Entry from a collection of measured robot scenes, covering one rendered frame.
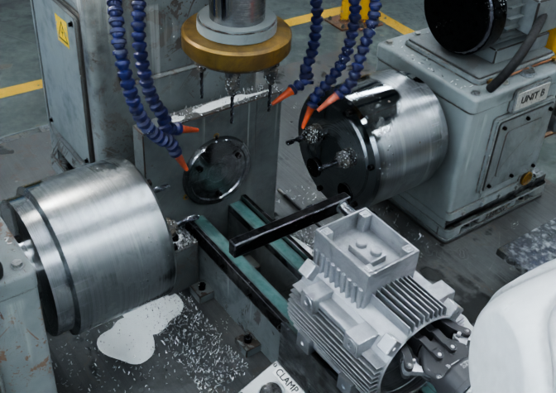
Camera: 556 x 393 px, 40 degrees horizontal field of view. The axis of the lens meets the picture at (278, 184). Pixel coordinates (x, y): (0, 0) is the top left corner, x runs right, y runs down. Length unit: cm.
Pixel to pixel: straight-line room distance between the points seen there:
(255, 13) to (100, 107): 37
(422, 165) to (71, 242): 70
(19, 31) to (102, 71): 306
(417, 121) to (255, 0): 43
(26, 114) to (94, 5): 235
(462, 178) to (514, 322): 118
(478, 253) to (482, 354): 122
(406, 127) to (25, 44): 309
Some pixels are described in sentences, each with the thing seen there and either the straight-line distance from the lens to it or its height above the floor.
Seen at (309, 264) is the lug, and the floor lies 109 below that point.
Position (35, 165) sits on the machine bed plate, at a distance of 190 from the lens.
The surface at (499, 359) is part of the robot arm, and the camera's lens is 46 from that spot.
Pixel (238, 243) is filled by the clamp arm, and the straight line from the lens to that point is 128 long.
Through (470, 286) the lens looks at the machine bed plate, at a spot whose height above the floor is 80.
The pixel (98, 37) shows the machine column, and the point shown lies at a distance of 136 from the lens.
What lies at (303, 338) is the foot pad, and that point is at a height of 98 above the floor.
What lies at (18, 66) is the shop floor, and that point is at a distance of 407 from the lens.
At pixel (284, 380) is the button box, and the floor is 108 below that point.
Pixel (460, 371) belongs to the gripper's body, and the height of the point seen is 108.
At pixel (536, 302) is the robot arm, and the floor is 158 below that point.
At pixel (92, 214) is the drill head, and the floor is 115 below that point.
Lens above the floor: 187
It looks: 37 degrees down
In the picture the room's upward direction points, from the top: 4 degrees clockwise
